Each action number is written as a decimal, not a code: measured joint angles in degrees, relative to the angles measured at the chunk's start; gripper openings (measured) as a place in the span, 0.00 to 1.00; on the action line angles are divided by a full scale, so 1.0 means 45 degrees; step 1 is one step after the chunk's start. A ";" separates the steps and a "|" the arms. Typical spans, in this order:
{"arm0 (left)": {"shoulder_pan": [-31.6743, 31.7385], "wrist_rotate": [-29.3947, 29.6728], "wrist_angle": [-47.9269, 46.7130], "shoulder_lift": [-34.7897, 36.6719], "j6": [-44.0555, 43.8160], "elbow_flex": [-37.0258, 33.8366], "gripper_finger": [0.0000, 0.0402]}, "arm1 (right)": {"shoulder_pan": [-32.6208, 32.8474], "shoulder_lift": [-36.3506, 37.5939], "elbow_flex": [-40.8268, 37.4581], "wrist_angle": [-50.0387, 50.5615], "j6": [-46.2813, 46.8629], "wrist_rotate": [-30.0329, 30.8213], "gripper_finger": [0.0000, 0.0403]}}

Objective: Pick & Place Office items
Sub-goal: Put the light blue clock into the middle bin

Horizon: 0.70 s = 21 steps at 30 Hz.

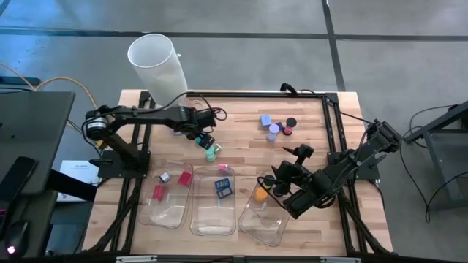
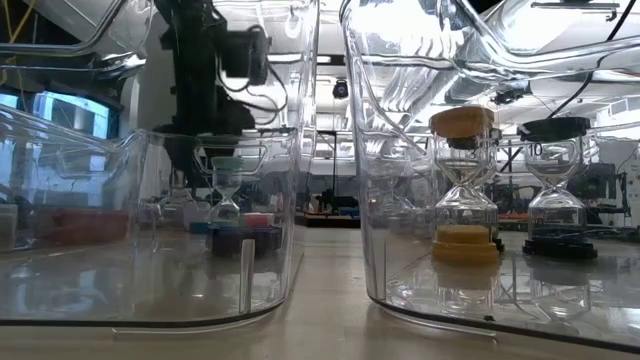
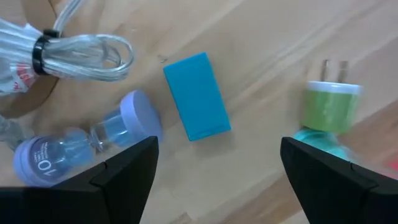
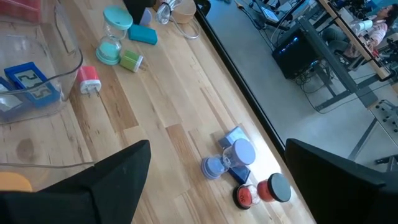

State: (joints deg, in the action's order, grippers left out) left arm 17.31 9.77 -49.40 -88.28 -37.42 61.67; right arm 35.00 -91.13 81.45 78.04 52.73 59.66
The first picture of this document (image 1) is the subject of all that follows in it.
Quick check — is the black cable loop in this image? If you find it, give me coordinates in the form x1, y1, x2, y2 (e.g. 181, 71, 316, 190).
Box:
279, 83, 299, 96

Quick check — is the black aluminium table frame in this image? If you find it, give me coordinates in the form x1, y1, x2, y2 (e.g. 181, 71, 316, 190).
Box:
82, 90, 395, 256

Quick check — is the small red cube box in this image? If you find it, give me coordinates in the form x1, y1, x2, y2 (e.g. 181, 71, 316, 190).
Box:
152, 185, 169, 202

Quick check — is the pink sand timer black cap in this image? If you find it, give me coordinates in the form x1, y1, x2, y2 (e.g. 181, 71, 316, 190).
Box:
282, 116, 298, 137

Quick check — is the orange sand timer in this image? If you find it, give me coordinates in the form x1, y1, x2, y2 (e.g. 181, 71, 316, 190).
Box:
254, 186, 269, 204

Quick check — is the black desk support bar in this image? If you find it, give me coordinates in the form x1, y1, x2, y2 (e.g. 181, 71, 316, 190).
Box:
47, 169, 98, 202

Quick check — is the black floor cable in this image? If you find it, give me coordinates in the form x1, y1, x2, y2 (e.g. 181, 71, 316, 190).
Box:
398, 105, 468, 224

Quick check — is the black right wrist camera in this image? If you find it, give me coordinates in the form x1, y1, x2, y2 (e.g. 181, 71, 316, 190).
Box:
297, 143, 315, 159

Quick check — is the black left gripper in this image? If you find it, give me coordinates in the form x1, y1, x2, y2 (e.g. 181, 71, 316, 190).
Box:
178, 107, 216, 150

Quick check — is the grey metal stand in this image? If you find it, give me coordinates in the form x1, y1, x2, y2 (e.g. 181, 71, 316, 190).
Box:
404, 100, 468, 213

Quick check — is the white paper sheet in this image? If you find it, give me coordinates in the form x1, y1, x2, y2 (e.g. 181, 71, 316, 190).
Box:
56, 159, 102, 202

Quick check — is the clear plastic bin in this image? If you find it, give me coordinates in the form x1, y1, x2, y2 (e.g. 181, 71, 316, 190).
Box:
189, 166, 237, 237
237, 170, 295, 248
137, 161, 194, 230

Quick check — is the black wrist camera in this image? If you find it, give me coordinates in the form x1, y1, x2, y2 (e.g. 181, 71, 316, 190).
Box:
297, 143, 315, 159
199, 109, 218, 129

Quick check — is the lavender sand timer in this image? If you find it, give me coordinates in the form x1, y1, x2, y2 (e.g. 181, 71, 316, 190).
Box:
265, 123, 282, 143

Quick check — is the dark grey desk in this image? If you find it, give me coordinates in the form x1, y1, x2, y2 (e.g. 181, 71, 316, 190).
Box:
0, 90, 77, 259

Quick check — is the red rectangular box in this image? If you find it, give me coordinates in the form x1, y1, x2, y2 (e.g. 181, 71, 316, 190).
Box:
177, 171, 194, 188

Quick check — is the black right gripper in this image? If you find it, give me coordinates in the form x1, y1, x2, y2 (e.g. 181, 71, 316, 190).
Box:
271, 145, 306, 186

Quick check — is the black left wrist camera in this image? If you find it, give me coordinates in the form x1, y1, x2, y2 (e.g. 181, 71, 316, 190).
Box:
199, 109, 218, 129

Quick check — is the black computer mouse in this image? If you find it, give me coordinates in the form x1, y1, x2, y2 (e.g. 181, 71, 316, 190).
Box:
3, 218, 31, 259

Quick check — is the black flat floor bar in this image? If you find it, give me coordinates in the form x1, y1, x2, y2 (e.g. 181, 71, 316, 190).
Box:
0, 75, 41, 87

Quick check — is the black smartphone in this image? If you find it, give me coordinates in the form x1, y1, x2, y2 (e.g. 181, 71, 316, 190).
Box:
0, 156, 38, 204

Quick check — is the grey metal bracket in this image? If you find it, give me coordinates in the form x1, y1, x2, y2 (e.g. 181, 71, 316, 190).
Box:
320, 256, 362, 263
116, 255, 158, 263

